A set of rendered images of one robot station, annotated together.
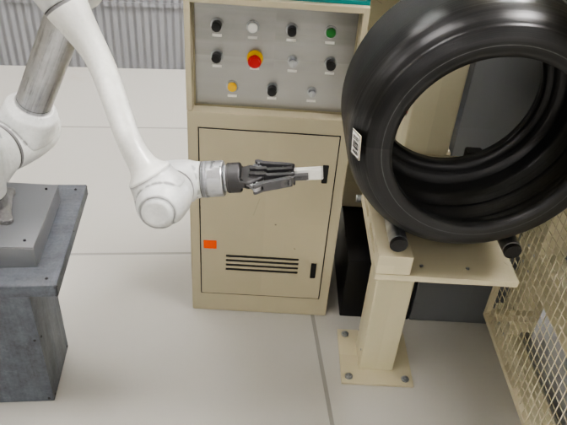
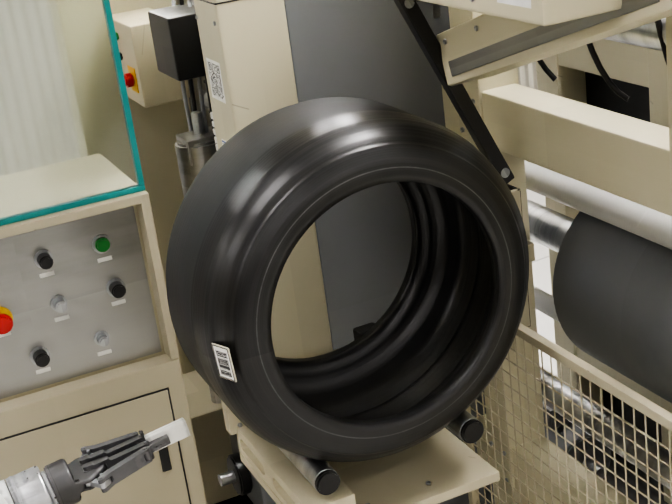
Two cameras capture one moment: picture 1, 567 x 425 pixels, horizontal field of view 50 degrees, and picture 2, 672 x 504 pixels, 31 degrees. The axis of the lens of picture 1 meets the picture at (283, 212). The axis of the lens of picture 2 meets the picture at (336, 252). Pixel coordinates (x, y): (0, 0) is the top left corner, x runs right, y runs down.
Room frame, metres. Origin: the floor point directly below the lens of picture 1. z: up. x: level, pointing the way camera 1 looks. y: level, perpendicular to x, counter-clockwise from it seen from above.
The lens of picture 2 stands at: (-0.52, 0.26, 1.98)
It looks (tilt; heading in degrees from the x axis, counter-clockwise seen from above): 21 degrees down; 340
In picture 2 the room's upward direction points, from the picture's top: 8 degrees counter-clockwise
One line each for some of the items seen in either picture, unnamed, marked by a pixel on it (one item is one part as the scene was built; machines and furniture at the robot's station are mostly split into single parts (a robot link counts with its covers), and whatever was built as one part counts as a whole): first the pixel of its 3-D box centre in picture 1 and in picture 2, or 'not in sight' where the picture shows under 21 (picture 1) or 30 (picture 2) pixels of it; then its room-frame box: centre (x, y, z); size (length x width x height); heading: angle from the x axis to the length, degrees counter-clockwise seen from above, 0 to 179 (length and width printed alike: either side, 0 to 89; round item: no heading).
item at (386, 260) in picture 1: (386, 223); (293, 471); (1.35, -0.28, 0.83); 0.36 x 0.09 x 0.06; 2
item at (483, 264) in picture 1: (434, 236); (364, 464); (1.36, -0.42, 0.80); 0.37 x 0.36 x 0.02; 92
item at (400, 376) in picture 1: (374, 356); not in sight; (1.61, -0.39, 0.01); 0.27 x 0.27 x 0.02; 2
